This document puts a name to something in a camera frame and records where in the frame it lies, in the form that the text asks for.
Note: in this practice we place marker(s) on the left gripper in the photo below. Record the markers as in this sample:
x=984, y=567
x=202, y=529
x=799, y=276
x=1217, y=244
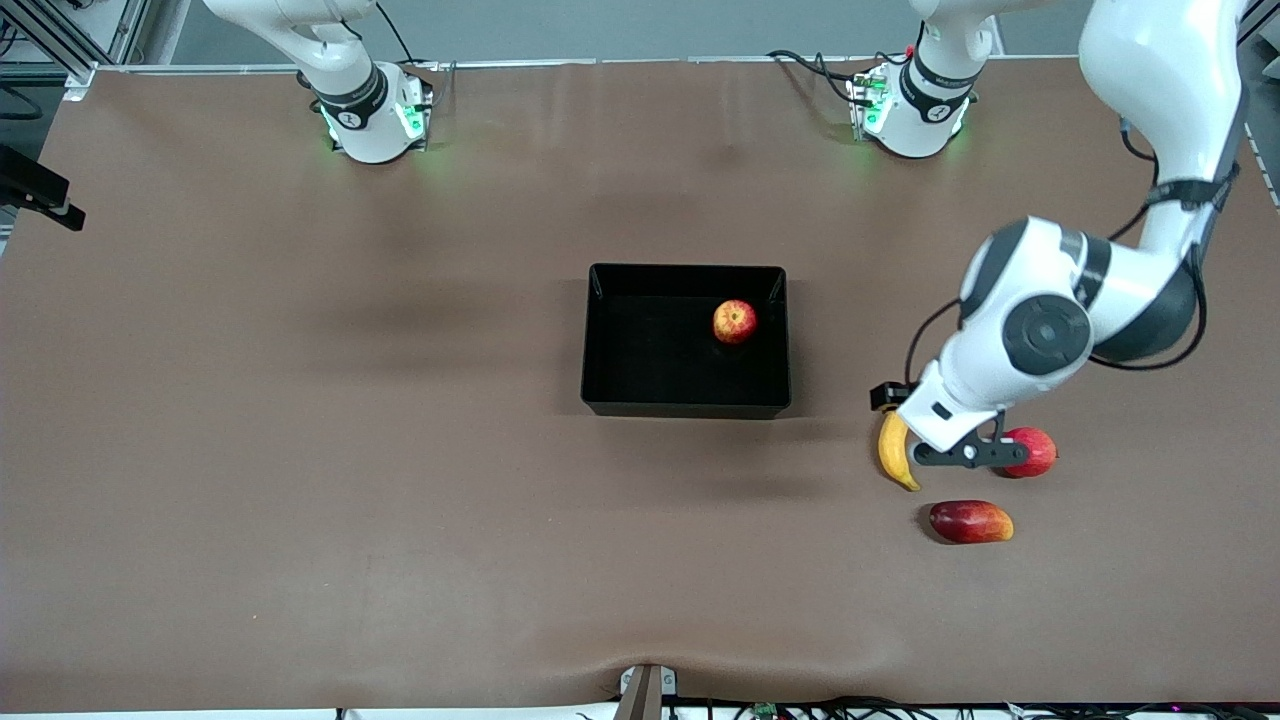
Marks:
x=884, y=397

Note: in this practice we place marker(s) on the yellow banana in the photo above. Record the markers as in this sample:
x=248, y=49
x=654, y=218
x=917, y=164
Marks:
x=892, y=455

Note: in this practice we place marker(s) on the red yellow apple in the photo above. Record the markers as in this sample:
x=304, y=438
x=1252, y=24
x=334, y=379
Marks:
x=735, y=322

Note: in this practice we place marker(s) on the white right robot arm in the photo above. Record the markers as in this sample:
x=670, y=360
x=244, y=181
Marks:
x=350, y=90

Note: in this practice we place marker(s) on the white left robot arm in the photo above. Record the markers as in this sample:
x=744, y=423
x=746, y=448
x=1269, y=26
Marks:
x=1160, y=80

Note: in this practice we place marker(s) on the plain red apple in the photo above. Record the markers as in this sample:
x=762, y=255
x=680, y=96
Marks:
x=1038, y=450

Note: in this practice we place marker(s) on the black plastic box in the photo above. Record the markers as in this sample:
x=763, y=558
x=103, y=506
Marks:
x=650, y=360

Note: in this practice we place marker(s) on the red yellow mango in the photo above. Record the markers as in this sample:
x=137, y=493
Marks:
x=970, y=522

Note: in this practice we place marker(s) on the brown table mat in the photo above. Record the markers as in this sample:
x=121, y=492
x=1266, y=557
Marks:
x=300, y=500

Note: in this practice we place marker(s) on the aluminium frame profile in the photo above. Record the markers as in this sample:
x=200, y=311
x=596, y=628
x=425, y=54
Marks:
x=80, y=80

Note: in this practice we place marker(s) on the metal table clamp bracket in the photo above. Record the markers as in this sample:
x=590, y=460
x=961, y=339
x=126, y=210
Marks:
x=645, y=695

